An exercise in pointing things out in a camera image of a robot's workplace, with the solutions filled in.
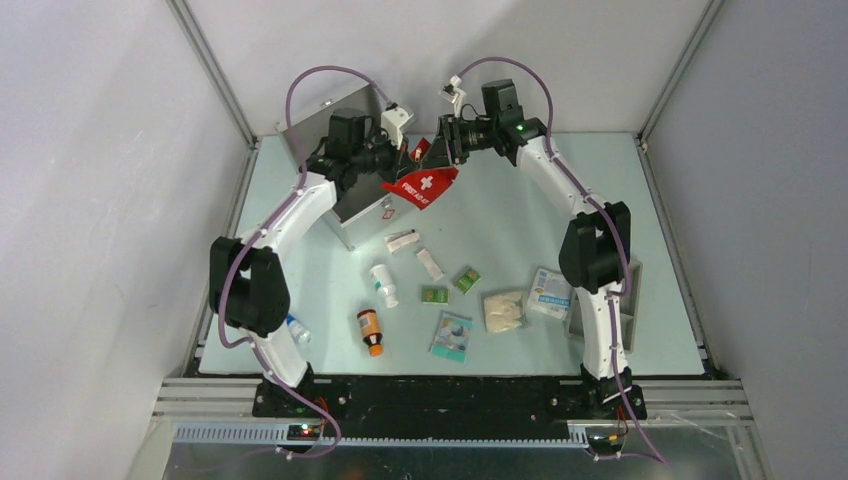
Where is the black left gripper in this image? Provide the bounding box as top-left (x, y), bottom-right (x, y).
top-left (351, 126), bottom-right (417, 186)

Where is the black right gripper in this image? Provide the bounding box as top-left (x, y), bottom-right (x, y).
top-left (417, 113), bottom-right (499, 172)

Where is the red first aid pouch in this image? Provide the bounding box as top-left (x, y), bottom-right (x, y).
top-left (381, 167), bottom-right (459, 210)

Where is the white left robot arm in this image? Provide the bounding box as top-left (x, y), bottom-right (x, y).
top-left (208, 104), bottom-right (414, 417)

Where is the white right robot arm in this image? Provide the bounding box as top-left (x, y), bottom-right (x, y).
top-left (417, 76), bottom-right (632, 418)

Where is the white medicine bottle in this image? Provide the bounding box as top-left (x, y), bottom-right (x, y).
top-left (369, 264), bottom-right (399, 308)

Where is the silver metal case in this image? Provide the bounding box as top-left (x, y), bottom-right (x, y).
top-left (276, 79), bottom-right (416, 251)

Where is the white wrapped bandage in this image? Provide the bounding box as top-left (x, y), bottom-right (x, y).
top-left (384, 229), bottom-right (421, 254)

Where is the white bandage roll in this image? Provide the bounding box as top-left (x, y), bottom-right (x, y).
top-left (416, 248), bottom-right (444, 281)

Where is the green small box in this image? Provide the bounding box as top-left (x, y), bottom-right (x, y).
top-left (453, 267), bottom-right (481, 295)

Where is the green flat sachet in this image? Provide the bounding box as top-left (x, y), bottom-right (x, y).
top-left (420, 286), bottom-right (450, 305)

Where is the brown syrup bottle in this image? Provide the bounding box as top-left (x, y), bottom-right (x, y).
top-left (357, 309), bottom-right (384, 357)

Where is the beige gloves bag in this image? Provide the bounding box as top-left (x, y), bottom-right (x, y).
top-left (483, 290), bottom-right (527, 334)

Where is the white blue gauze packet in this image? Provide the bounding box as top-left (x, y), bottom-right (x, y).
top-left (526, 267), bottom-right (572, 320)

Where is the teal mask packet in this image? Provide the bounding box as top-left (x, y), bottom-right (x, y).
top-left (429, 311), bottom-right (473, 363)

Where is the blue cap clear bottle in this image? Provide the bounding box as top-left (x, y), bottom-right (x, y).
top-left (286, 315), bottom-right (312, 344)

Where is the grey divided tray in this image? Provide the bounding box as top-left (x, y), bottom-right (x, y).
top-left (564, 260), bottom-right (643, 354)

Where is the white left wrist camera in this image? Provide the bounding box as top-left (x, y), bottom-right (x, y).
top-left (381, 105), bottom-right (415, 148)

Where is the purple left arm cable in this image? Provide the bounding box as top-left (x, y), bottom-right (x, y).
top-left (217, 64), bottom-right (399, 461)

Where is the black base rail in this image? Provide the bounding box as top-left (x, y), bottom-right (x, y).
top-left (252, 372), bottom-right (647, 441)

